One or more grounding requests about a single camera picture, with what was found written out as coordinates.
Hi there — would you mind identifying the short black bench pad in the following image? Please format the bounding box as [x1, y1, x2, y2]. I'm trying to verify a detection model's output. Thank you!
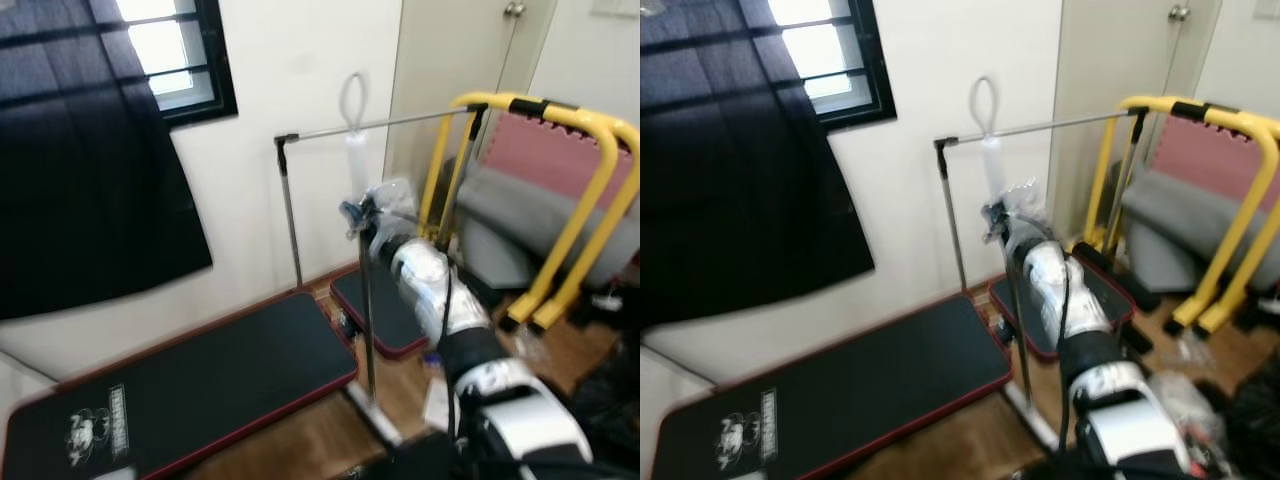
[988, 262, 1136, 363]
[330, 262, 441, 361]

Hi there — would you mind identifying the silver clothes rack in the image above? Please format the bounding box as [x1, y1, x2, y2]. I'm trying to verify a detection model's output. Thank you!
[274, 100, 491, 291]
[933, 105, 1151, 291]

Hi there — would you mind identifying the grey rolled mat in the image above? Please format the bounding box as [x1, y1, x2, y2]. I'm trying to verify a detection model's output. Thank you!
[1115, 170, 1280, 296]
[440, 160, 641, 291]

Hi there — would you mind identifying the beige door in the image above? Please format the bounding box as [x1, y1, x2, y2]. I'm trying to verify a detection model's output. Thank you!
[1045, 0, 1223, 241]
[385, 0, 558, 191]

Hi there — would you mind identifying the white paper card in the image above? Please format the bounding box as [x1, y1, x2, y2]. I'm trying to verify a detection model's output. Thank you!
[420, 375, 456, 431]

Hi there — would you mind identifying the pink foam mat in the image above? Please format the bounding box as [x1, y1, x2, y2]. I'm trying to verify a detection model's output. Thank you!
[480, 110, 641, 211]
[1145, 115, 1280, 216]

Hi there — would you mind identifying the long black bench pad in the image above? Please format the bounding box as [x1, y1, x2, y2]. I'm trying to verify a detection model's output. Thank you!
[0, 290, 359, 480]
[650, 293, 1013, 480]

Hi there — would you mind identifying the black framed window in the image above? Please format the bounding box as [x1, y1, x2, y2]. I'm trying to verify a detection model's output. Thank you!
[765, 0, 896, 128]
[110, 0, 239, 128]

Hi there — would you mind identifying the dark curtain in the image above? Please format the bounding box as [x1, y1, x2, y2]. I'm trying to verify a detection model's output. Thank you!
[640, 0, 876, 326]
[0, 0, 214, 321]

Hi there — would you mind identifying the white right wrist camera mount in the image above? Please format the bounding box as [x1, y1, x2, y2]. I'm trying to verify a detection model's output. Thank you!
[365, 180, 421, 256]
[1000, 180, 1051, 256]

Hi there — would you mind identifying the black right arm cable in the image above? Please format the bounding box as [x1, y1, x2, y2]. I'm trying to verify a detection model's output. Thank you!
[440, 262, 463, 441]
[1058, 262, 1079, 441]

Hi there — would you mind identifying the yellow metal exercise frame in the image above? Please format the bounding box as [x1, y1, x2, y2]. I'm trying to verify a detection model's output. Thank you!
[418, 92, 641, 334]
[1075, 95, 1280, 336]

